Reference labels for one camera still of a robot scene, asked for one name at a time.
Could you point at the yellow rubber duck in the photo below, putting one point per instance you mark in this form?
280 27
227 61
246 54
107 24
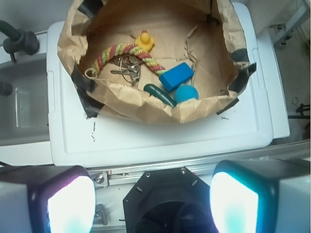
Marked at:
145 41

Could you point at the multicolour twisted rope toy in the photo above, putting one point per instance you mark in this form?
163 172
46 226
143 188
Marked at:
132 53

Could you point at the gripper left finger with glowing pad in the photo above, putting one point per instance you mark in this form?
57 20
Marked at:
46 199

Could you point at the blue rectangular block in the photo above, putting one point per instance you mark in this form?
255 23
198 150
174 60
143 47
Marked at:
175 76

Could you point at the silver key bunch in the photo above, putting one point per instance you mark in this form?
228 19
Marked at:
129 68

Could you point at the blue textured ball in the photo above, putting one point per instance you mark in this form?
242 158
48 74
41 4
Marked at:
185 92

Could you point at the black octagonal mount plate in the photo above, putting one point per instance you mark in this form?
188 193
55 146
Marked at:
168 201

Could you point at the black clamp knob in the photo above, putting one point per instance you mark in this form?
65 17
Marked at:
18 40

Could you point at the aluminium extrusion rail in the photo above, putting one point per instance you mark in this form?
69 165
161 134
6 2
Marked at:
117 175

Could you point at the dark green toy cucumber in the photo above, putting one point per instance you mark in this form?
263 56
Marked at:
155 91

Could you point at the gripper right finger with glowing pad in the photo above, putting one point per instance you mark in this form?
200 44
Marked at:
261 196

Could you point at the crumpled brown paper bag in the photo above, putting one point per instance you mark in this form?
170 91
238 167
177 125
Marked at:
205 34

